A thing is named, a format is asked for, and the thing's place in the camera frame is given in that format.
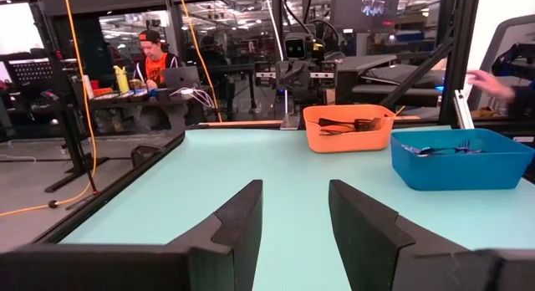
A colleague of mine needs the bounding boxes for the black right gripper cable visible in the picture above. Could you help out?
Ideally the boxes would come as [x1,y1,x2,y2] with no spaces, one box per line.
[282,0,340,45]

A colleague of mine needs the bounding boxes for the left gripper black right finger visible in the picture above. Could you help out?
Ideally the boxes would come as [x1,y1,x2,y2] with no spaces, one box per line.
[328,179,470,291]

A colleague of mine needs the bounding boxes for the yellow green bottle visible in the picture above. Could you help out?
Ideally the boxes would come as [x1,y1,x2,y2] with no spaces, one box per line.
[113,64,131,94]

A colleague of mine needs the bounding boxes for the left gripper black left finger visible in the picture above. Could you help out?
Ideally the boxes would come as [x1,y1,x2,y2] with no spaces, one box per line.
[166,179,264,291]

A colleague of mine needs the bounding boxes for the black tripod stand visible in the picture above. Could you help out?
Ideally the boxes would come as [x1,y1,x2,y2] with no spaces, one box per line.
[28,2,110,195]

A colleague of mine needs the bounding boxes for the dark office desk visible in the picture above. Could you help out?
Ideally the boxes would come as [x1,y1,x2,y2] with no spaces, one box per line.
[86,86,211,134]

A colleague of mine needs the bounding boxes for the person's forearm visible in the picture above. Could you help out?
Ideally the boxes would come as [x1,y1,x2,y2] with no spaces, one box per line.
[507,82,535,117]

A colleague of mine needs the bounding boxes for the blue plastic bin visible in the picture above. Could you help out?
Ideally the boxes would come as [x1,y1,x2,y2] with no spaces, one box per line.
[390,127,535,191]

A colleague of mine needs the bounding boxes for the yellow extension cord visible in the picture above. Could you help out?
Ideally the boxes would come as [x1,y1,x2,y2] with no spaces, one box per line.
[0,0,99,219]

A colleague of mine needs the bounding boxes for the person's hand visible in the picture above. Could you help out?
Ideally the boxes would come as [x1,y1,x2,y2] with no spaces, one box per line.
[466,69,517,102]

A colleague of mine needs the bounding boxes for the white desk cables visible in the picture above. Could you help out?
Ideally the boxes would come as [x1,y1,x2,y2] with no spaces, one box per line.
[170,86,217,110]

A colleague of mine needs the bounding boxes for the black pegboard panel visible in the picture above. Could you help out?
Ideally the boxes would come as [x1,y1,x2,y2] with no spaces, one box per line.
[7,59,56,85]

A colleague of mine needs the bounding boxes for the grey laptop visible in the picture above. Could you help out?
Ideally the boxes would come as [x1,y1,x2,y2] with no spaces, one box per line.
[162,65,202,90]

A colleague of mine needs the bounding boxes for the yellow hanging cable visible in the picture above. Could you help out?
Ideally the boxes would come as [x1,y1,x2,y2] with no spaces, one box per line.
[178,0,223,123]

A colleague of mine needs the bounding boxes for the dark blue spoon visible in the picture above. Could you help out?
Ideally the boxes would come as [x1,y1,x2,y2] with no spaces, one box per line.
[413,145,485,156]

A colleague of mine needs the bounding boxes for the person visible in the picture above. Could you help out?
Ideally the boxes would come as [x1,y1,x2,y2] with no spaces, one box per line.
[132,29,185,91]
[199,34,230,116]

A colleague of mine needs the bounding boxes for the silver aluminium bar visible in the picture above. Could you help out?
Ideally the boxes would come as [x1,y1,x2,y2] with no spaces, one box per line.
[453,89,476,130]

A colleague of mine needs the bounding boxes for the white hanging cable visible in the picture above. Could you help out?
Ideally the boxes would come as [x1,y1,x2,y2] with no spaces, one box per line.
[263,0,290,63]

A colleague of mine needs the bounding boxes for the orange plastic bin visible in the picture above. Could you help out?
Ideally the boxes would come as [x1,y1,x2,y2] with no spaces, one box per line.
[303,104,396,154]

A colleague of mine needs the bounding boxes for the dark wall monitor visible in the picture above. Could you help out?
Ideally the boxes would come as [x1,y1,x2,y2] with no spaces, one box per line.
[329,0,403,33]

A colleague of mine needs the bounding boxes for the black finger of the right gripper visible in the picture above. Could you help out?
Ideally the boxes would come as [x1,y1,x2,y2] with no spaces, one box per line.
[275,60,296,90]
[294,60,312,90]

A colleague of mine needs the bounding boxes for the silver mounting plate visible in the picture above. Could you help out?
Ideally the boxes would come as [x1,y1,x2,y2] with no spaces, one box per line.
[279,111,303,131]

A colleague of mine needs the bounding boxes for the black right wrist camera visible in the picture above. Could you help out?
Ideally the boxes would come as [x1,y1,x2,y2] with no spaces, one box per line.
[283,35,309,61]

